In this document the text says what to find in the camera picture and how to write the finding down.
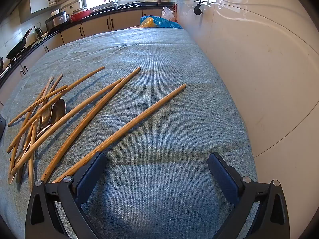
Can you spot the blue plastic bag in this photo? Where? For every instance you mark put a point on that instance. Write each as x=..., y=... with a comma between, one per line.
x=169, y=24

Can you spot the white plastic bag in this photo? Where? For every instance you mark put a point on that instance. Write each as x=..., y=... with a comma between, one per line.
x=167, y=12

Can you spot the grey-blue towel tablecloth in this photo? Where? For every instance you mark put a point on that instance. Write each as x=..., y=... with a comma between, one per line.
x=162, y=62

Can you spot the bunch of wooden chopsticks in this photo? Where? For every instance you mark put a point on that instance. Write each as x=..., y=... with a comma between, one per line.
x=31, y=174

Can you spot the yellow plastic bag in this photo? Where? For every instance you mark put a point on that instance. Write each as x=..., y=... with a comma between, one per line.
x=147, y=23

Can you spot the red basin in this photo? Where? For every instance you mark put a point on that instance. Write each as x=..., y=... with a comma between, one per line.
x=79, y=17

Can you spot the black frying pan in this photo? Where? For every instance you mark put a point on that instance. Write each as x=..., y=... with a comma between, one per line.
x=16, y=49

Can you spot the white bowl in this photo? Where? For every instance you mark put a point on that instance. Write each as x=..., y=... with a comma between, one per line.
x=55, y=12

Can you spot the dark kettle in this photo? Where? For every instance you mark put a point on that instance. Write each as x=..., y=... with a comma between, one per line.
x=38, y=32

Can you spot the stainless steel countertop appliance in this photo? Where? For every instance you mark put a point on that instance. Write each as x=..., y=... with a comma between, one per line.
x=57, y=21

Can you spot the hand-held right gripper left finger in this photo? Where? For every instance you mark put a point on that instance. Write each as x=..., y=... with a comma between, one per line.
x=91, y=179

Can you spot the black kitchen countertop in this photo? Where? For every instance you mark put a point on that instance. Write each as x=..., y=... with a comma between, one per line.
x=129, y=5

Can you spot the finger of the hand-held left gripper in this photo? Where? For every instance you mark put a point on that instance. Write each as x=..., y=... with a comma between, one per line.
x=2, y=127

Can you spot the metal spoon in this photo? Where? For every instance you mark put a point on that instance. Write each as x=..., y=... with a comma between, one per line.
x=59, y=108
x=46, y=116
x=44, y=130

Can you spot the beige base cabinets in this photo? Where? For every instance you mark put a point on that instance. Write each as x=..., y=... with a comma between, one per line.
x=94, y=27

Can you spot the long light wooden chopstick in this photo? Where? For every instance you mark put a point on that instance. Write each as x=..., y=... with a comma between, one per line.
x=87, y=106
x=99, y=111
x=149, y=110

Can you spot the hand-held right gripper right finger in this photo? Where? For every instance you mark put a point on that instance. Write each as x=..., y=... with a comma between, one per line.
x=221, y=176

